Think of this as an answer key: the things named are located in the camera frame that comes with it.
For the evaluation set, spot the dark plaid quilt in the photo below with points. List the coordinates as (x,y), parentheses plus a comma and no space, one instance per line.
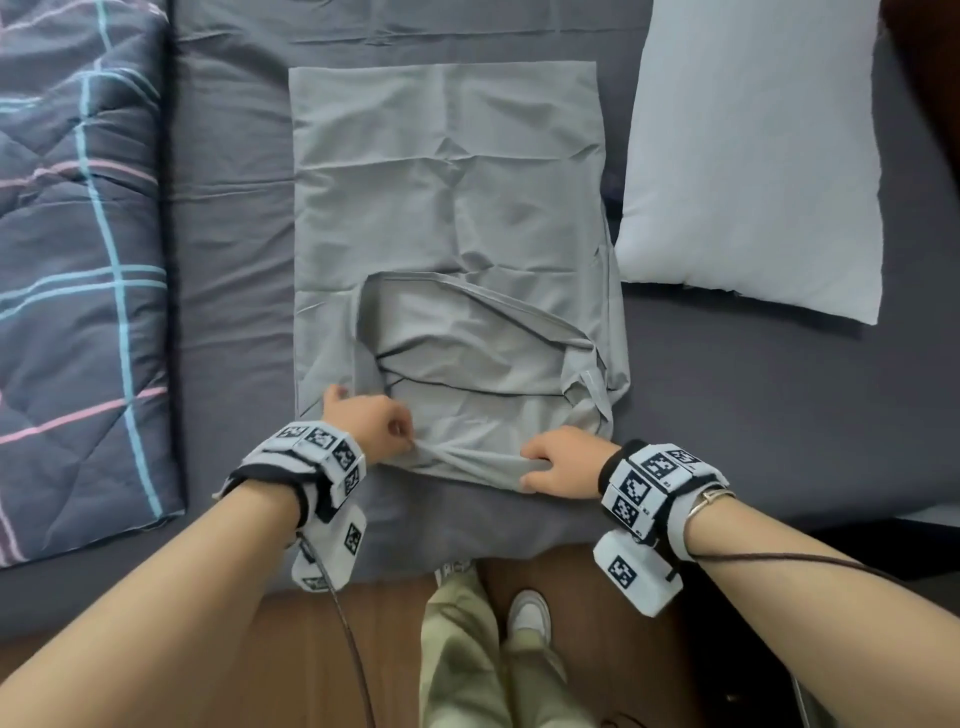
(75,300)

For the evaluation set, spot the dark grey bed sheet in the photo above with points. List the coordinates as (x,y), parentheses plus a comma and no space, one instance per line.
(225,300)

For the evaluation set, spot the white pillow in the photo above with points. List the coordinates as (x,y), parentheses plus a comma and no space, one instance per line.
(750,150)

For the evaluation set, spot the person's white left shoe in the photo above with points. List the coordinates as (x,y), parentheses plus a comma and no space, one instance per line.
(454,571)

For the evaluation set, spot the person's right hand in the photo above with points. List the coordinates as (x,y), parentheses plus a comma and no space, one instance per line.
(570,461)

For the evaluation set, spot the grey pillowcase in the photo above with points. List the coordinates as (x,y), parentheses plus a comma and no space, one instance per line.
(450,187)

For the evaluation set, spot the person's left hand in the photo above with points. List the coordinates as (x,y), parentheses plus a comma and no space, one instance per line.
(367,427)

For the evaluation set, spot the person's white right shoe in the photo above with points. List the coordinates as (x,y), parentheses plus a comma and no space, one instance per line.
(529,615)

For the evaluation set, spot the person's white shoe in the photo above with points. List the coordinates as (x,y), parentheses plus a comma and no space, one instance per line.
(529,615)
(454,571)

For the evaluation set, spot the person's right forearm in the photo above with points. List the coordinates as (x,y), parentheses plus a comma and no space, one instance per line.
(825,637)

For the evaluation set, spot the person's left forearm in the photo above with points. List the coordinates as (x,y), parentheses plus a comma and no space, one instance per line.
(150,622)

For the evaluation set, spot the person's light green trousers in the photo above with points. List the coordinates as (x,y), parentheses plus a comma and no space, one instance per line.
(457,660)

